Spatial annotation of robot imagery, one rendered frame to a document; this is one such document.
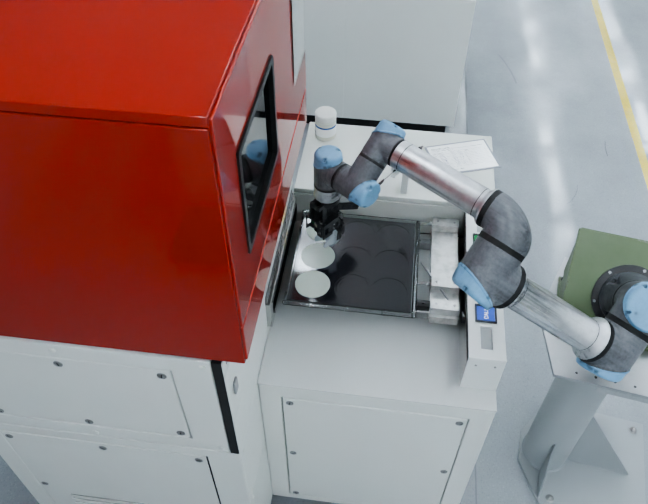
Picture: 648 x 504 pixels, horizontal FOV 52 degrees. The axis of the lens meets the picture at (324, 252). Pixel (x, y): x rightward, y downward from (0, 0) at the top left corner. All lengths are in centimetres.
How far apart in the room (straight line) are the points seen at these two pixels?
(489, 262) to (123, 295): 78
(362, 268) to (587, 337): 63
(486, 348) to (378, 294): 34
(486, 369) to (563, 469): 103
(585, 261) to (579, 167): 196
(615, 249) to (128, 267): 132
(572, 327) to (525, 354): 127
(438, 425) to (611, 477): 103
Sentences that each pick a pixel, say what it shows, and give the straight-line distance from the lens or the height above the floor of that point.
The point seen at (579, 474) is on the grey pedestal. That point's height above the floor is 1.
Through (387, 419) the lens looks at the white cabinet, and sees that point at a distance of 185.
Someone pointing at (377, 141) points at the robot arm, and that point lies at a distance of 166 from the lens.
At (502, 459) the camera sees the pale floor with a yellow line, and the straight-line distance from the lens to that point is 266.
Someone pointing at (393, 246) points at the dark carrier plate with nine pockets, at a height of 90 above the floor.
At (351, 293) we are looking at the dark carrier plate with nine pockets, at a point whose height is 90.
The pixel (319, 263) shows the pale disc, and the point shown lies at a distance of 192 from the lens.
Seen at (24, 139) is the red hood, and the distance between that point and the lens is 104.
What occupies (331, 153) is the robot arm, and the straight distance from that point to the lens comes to 170.
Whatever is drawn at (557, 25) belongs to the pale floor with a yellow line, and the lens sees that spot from 516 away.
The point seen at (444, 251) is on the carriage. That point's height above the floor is 88.
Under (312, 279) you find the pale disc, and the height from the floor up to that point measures 90.
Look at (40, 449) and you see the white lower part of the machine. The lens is 197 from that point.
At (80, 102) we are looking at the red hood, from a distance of 97.
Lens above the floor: 234
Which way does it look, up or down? 48 degrees down
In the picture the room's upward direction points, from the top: straight up
